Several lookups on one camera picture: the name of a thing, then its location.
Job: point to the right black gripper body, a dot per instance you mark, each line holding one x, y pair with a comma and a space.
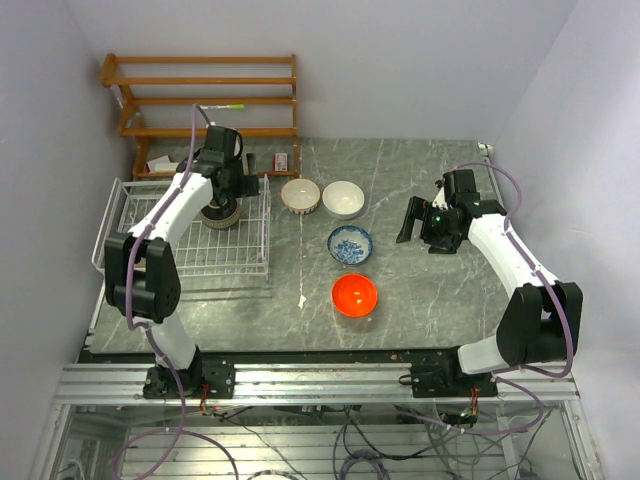
441, 235

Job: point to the white box under shelf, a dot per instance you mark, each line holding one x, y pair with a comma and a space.
161, 165

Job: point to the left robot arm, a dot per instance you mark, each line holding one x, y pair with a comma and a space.
140, 274

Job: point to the green white pen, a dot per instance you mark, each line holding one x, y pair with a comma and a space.
223, 107

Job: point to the wooden shelf rack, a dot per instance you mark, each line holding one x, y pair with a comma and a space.
132, 123

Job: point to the red white small box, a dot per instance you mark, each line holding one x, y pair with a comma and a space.
280, 162

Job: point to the brown patterned bowl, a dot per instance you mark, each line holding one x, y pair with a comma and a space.
221, 217

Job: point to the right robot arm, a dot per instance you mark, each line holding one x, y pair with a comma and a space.
539, 329

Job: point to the blue floral bowl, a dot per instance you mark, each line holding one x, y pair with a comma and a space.
350, 245

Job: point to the white wire dish rack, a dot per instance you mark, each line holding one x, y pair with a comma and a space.
242, 249

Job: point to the plain white bowl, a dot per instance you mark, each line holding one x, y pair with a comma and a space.
343, 200

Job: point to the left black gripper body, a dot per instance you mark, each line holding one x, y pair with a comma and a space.
239, 185

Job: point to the aluminium mounting rail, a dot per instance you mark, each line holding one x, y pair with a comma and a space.
293, 384

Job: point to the cream bowl blue base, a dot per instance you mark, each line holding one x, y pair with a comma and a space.
300, 196

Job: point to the orange bowl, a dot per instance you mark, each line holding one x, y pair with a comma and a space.
354, 295

